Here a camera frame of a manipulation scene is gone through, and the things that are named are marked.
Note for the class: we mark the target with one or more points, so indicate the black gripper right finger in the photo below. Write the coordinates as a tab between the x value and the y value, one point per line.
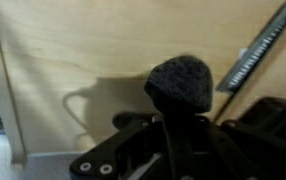
252	147

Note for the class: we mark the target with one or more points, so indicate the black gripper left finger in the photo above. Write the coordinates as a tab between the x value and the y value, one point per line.
136	152

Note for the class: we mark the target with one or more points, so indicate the dark grey sock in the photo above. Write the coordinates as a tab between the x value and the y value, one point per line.
181	85

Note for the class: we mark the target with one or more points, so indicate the metal drawer slide rail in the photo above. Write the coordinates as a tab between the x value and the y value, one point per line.
255	52

